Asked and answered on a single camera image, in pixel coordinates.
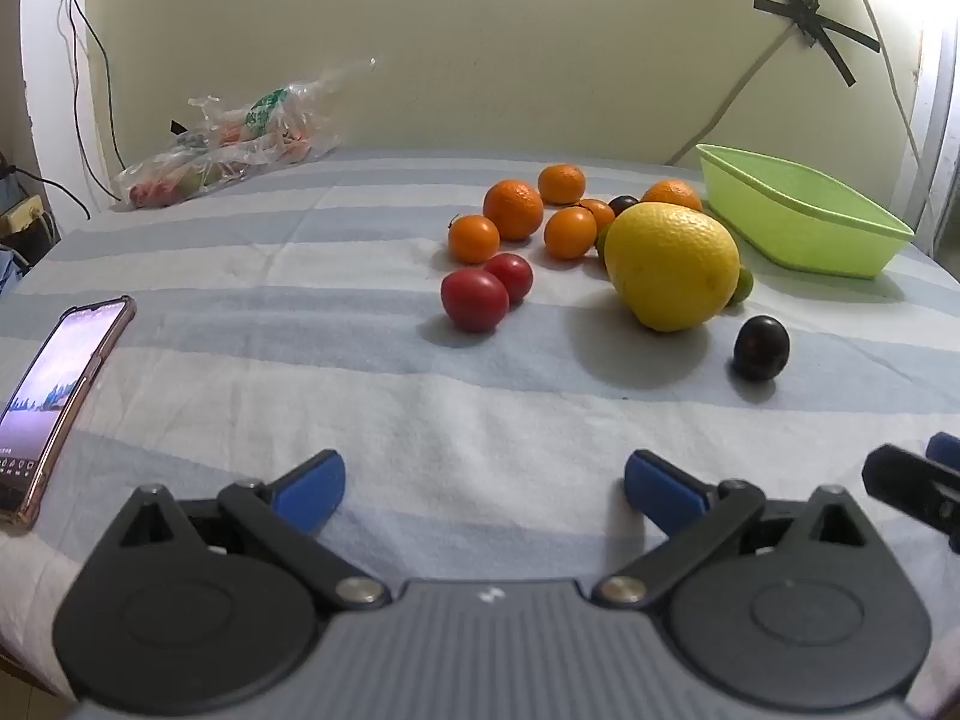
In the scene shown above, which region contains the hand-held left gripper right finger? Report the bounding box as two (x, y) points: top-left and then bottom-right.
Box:
(591, 450), (875, 610)

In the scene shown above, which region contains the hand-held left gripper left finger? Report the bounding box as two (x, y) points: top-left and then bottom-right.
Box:
(112, 450), (392, 610)

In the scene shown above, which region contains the large yellow citrus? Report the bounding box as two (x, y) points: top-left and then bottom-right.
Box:
(604, 202), (742, 334)

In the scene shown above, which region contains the large red tomato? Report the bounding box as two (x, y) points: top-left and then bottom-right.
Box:
(440, 268), (511, 334)

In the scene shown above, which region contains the light green plastic basket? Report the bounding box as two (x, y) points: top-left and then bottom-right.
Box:
(695, 143), (917, 281)

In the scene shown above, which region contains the orange tomato with stem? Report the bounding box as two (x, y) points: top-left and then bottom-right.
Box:
(448, 214), (502, 266)

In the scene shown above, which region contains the blue white striped blanket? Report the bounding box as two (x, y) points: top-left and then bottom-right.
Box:
(0, 148), (960, 695)

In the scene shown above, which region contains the large dark plum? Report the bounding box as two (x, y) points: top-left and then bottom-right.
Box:
(732, 315), (791, 383)

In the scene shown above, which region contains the smooth orange tomato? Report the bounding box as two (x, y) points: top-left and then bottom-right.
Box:
(543, 206), (599, 262)

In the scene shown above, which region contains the smartphone in clear case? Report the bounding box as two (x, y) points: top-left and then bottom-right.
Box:
(0, 295), (137, 528)

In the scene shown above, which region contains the large rough orange mandarin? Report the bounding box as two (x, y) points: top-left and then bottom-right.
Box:
(482, 178), (545, 242)

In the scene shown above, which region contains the clear plastic bag of vegetables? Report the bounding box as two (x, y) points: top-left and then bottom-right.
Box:
(111, 136), (342, 209)

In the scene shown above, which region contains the clear plastic bag green print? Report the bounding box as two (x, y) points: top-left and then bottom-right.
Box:
(186, 64), (376, 160)

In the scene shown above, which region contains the black tape cross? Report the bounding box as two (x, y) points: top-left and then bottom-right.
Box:
(753, 0), (883, 88)

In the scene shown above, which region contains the grey window frame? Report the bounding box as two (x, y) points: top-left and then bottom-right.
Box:
(909, 11), (960, 260)

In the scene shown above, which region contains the white cable under tape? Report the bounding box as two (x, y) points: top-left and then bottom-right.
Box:
(664, 19), (800, 166)

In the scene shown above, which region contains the white hanging cable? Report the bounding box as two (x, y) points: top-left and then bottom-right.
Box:
(851, 0), (935, 196)

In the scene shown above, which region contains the black wall cable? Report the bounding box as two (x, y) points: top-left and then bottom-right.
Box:
(57, 0), (128, 173)

